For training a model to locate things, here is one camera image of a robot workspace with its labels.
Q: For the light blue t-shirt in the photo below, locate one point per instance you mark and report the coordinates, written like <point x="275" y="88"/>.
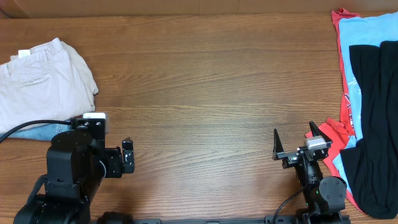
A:
<point x="363" y="31"/>

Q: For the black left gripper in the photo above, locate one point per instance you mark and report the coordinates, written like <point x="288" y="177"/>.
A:
<point x="114" y="155"/>

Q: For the beige cotton shorts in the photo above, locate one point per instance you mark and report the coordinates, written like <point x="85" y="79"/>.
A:
<point x="48" y="81"/>

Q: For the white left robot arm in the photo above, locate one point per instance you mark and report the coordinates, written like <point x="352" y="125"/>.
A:
<point x="77" y="163"/>

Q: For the black garment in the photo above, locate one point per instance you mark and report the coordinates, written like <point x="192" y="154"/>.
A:
<point x="371" y="166"/>

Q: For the red garment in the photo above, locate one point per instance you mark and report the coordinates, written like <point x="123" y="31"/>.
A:
<point x="340" y="132"/>

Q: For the folded blue denim jeans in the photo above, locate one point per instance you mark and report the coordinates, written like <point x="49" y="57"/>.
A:
<point x="41" y="133"/>

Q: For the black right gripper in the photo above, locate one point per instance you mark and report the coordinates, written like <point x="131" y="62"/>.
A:
<point x="291" y="158"/>

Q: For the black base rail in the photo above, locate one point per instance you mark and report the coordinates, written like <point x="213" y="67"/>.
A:
<point x="113" y="217"/>

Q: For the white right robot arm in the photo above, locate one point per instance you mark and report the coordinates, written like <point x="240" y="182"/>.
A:
<point x="324" y="196"/>

